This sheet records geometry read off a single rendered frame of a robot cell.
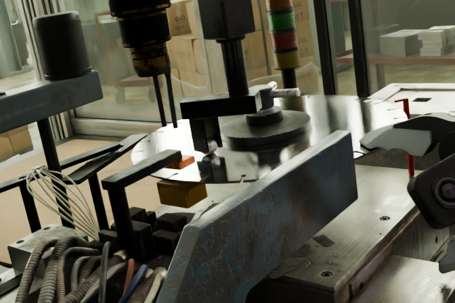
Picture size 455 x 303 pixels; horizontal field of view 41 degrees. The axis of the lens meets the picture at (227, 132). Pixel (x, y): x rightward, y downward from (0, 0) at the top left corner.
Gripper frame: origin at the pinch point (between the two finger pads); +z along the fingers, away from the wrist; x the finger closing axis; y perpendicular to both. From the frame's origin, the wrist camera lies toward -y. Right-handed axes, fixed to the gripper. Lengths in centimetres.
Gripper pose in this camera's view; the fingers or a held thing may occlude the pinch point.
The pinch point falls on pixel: (393, 208)
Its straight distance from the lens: 63.8
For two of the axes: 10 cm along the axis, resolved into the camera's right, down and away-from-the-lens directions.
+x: -4.9, -8.5, 2.0
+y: 7.5, -2.9, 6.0
